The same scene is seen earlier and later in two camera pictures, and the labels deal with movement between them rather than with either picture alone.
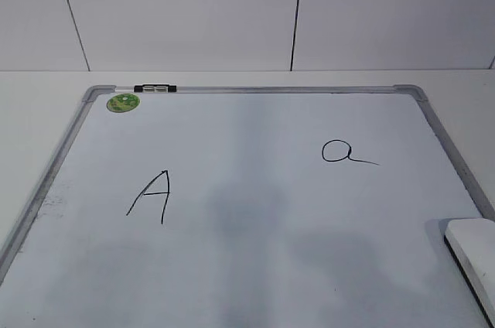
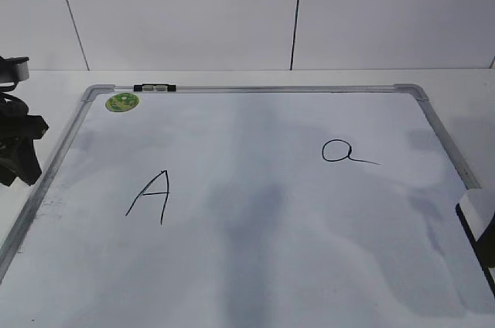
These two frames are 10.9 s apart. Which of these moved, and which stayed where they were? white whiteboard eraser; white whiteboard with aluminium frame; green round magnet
Moved: white whiteboard eraser
Stayed: green round magnet; white whiteboard with aluminium frame
